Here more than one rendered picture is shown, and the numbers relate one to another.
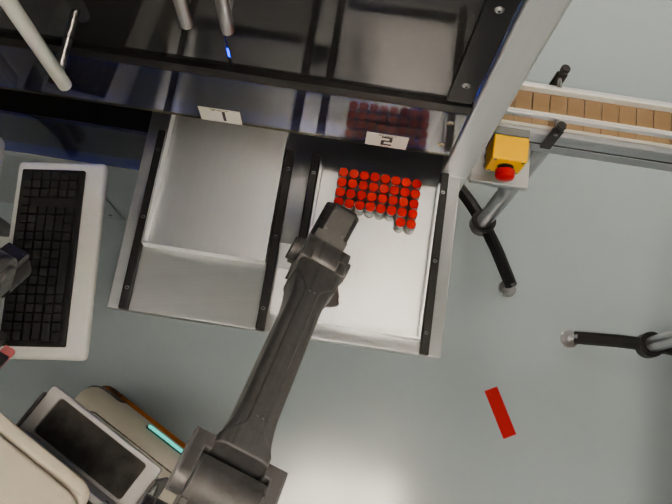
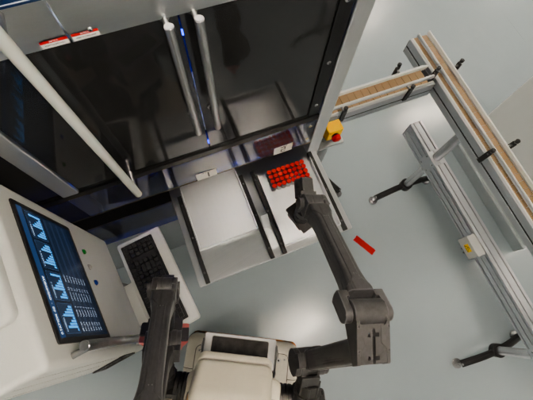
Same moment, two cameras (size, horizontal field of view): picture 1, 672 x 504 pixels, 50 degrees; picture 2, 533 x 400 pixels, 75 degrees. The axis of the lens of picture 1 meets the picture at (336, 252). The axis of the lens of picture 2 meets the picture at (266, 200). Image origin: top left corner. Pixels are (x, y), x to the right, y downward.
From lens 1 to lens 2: 0.31 m
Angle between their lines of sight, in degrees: 9
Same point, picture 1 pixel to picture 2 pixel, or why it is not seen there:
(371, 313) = not seen: hidden behind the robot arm
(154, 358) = (207, 307)
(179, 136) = (187, 195)
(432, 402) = not seen: hidden behind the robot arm
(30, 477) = (245, 370)
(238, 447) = (358, 288)
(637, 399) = (412, 209)
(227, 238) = (235, 227)
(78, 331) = (189, 306)
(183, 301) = (232, 265)
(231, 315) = (256, 259)
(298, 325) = (333, 230)
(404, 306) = not seen: hidden behind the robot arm
